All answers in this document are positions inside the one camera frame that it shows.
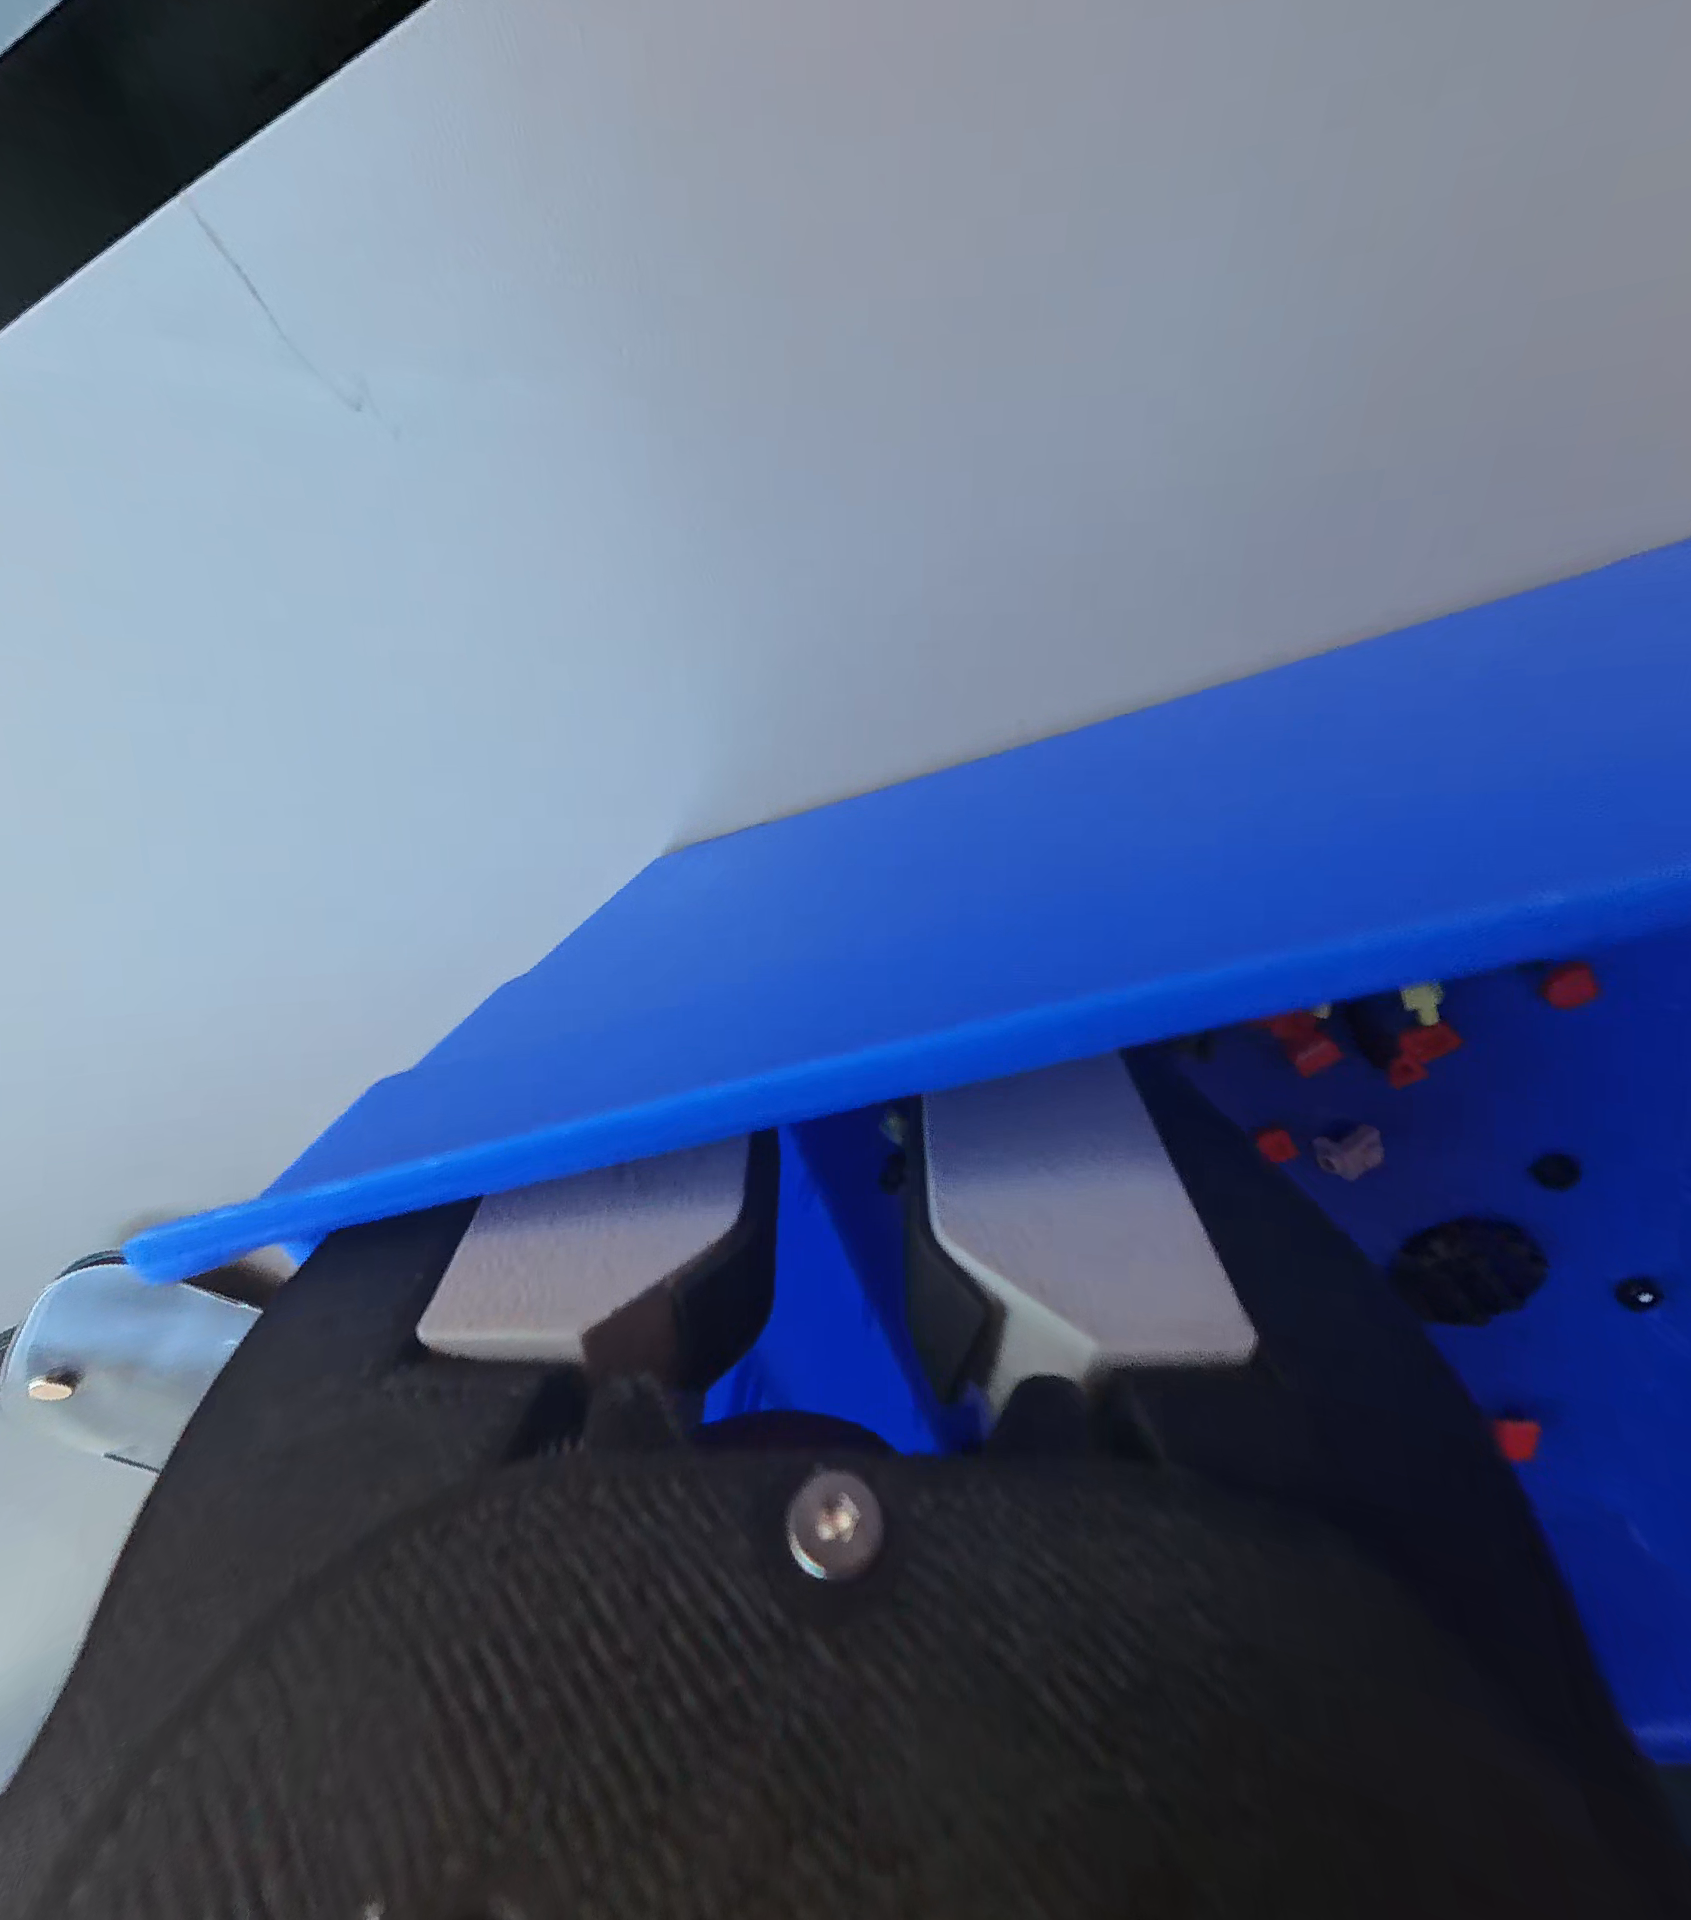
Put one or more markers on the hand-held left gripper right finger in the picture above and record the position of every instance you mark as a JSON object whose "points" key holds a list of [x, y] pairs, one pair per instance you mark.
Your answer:
{"points": [[1086, 1215]]}

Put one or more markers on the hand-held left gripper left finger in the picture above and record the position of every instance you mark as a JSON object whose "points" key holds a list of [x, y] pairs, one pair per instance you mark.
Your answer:
{"points": [[590, 1274]]}

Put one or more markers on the group of small lego pieces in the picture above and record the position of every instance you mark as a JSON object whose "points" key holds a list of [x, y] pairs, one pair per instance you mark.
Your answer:
{"points": [[1416, 1050]]}

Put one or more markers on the blue plastic storage bin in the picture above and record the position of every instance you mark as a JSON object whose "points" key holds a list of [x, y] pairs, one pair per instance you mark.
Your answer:
{"points": [[1236, 841]]}

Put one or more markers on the black round lego tyre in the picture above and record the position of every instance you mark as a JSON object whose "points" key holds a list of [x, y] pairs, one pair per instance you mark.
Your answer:
{"points": [[1468, 1272]]}

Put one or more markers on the silver metal clip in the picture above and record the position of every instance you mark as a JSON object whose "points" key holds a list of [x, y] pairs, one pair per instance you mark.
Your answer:
{"points": [[125, 1358]]}

